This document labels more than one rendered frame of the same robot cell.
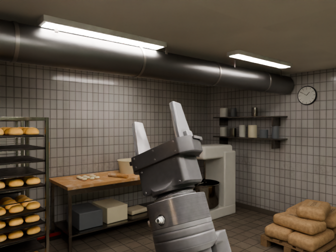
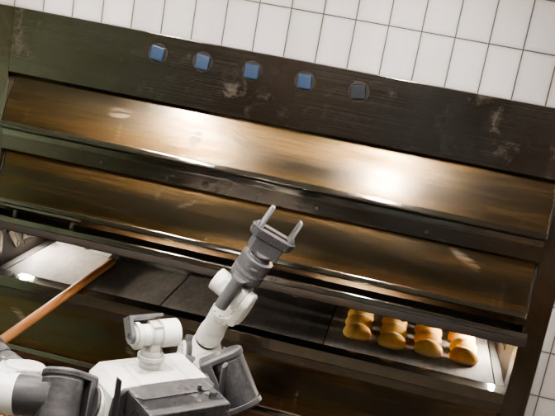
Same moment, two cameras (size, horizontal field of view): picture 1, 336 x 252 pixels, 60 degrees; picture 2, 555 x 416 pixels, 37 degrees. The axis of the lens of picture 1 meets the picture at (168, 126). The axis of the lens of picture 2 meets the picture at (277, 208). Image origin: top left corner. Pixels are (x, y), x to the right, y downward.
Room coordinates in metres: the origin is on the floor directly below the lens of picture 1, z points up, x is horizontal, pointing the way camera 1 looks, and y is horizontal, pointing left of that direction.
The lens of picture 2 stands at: (1.97, -1.38, 2.28)
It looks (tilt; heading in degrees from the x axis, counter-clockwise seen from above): 14 degrees down; 138
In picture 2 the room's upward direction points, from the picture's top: 10 degrees clockwise
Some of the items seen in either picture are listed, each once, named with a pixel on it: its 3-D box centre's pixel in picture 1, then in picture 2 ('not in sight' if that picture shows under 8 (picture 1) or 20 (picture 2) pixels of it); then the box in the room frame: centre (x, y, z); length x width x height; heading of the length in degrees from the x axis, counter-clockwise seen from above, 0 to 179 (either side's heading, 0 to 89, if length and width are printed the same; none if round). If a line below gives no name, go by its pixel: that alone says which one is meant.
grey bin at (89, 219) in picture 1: (84, 215); not in sight; (4.35, 1.25, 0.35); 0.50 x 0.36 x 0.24; 39
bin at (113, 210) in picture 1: (109, 210); not in sight; (4.61, 0.93, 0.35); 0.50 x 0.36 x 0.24; 41
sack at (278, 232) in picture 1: (285, 228); not in sight; (4.16, -1.68, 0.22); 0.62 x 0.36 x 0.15; 135
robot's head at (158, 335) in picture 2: not in sight; (155, 338); (0.49, -0.34, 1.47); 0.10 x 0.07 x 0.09; 84
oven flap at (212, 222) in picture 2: not in sight; (253, 229); (-0.01, 0.34, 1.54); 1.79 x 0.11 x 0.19; 39
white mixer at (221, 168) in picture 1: (208, 180); not in sight; (5.49, -0.77, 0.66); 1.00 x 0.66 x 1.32; 129
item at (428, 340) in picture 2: not in sight; (412, 317); (0.16, 1.05, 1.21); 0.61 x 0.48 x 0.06; 129
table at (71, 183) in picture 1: (124, 201); not in sight; (4.79, 0.71, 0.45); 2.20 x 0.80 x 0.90; 129
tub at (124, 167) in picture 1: (129, 165); not in sight; (4.95, 0.65, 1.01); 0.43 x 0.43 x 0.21
